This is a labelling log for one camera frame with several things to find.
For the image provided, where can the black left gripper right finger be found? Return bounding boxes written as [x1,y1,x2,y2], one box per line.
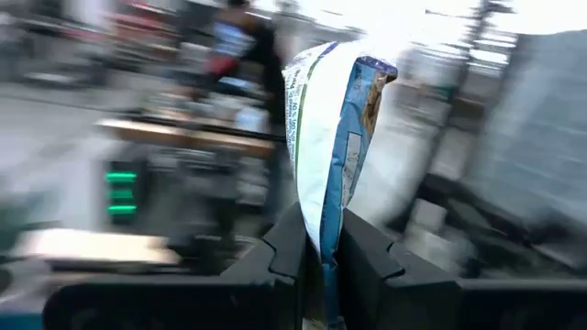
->
[341,208,460,330]

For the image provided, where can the white blue granola bar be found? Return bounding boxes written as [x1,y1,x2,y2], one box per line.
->
[282,40,399,330]

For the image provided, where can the person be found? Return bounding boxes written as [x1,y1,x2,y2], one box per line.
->
[201,0,288,134]

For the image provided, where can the black device green lights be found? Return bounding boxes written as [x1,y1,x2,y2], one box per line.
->
[103,150,152,228]

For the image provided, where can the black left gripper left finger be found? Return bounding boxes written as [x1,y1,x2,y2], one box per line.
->
[183,203,307,330]

